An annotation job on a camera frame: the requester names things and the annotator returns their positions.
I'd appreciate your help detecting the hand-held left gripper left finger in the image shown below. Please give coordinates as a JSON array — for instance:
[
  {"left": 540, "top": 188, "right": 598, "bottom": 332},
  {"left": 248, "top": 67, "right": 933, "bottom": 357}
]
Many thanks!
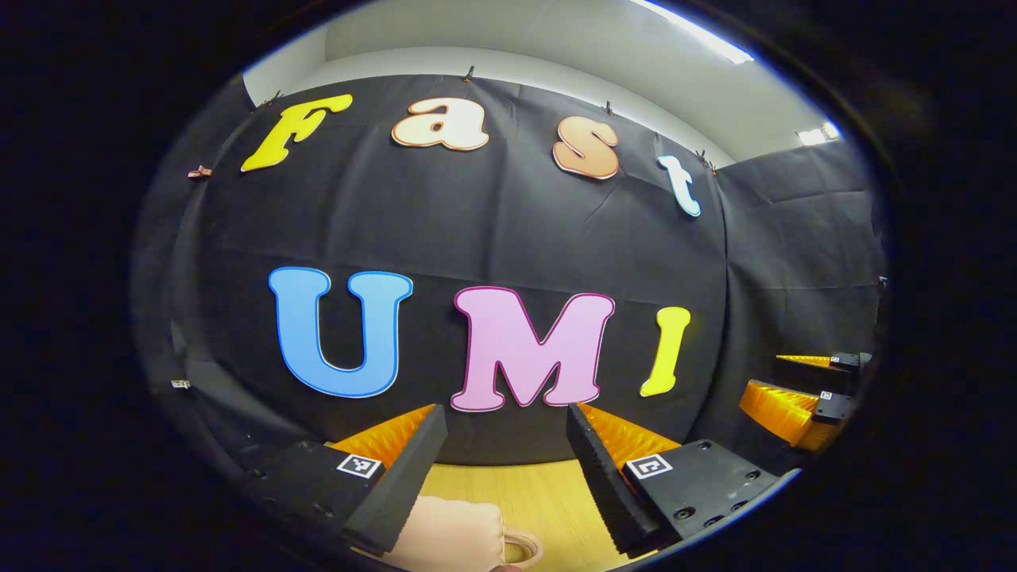
[{"left": 238, "top": 404, "right": 450, "bottom": 557}]

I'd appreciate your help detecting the pink suitcase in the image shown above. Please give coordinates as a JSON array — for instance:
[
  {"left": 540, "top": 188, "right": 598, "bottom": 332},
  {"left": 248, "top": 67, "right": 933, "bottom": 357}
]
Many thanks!
[{"left": 381, "top": 495, "right": 545, "bottom": 572}]

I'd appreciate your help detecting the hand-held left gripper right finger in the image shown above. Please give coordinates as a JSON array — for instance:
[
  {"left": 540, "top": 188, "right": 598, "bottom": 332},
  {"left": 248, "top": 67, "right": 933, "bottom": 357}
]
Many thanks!
[{"left": 566, "top": 401, "right": 799, "bottom": 559}]

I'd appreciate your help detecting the black backdrop cloth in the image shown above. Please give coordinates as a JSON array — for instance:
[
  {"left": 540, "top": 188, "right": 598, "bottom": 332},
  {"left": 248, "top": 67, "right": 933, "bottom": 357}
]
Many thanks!
[{"left": 131, "top": 48, "right": 889, "bottom": 493}]

